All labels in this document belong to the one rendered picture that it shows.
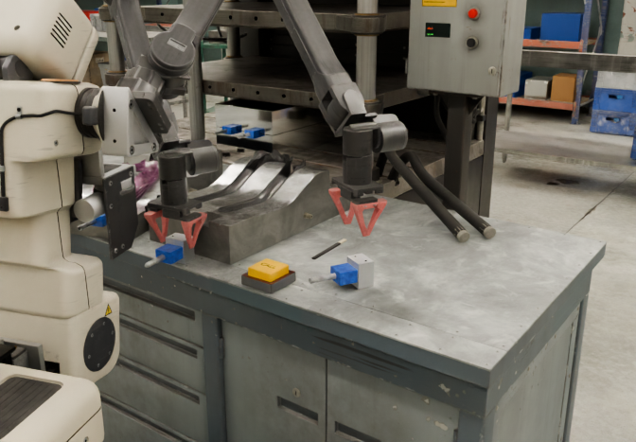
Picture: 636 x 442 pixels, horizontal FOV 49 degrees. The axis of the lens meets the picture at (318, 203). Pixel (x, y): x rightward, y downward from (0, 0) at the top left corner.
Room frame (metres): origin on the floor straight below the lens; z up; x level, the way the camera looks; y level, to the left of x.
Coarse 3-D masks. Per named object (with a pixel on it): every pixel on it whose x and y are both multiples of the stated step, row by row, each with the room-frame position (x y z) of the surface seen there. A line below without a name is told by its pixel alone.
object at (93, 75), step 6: (96, 54) 7.43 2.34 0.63; (102, 54) 7.48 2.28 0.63; (108, 54) 7.54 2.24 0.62; (96, 60) 7.43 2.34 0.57; (102, 60) 7.48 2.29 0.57; (108, 60) 7.53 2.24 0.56; (90, 66) 7.37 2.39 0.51; (96, 66) 7.42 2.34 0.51; (90, 72) 7.36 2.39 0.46; (96, 72) 7.41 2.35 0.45; (84, 78) 7.29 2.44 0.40; (90, 78) 7.34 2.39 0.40; (96, 78) 7.40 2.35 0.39; (96, 84) 7.39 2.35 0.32; (102, 84) 7.45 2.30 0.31
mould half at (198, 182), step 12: (132, 156) 1.97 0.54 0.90; (144, 156) 1.96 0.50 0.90; (156, 180) 1.73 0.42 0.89; (192, 180) 1.83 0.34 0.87; (204, 180) 1.90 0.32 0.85; (216, 180) 1.96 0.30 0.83; (84, 192) 1.73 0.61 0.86; (156, 192) 1.69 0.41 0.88; (144, 204) 1.65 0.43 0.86; (72, 228) 1.59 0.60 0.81; (96, 228) 1.56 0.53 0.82; (144, 228) 1.60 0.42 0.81
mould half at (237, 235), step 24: (240, 168) 1.75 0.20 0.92; (264, 168) 1.72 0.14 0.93; (312, 168) 1.70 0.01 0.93; (192, 192) 1.65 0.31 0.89; (240, 192) 1.65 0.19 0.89; (288, 192) 1.61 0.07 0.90; (312, 192) 1.64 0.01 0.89; (240, 216) 1.46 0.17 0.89; (264, 216) 1.49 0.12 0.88; (288, 216) 1.56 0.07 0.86; (312, 216) 1.64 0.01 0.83; (216, 240) 1.42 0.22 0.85; (240, 240) 1.42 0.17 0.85; (264, 240) 1.49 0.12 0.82
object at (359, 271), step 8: (352, 256) 1.31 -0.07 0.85; (360, 256) 1.31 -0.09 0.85; (344, 264) 1.30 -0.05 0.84; (352, 264) 1.29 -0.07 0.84; (360, 264) 1.27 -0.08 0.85; (368, 264) 1.28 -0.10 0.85; (336, 272) 1.27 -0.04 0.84; (344, 272) 1.26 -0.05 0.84; (352, 272) 1.27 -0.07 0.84; (360, 272) 1.27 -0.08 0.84; (368, 272) 1.28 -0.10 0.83; (312, 280) 1.25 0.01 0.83; (320, 280) 1.25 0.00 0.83; (336, 280) 1.27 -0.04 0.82; (344, 280) 1.26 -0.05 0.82; (352, 280) 1.27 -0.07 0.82; (360, 280) 1.27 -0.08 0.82; (368, 280) 1.28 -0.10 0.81; (360, 288) 1.27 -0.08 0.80
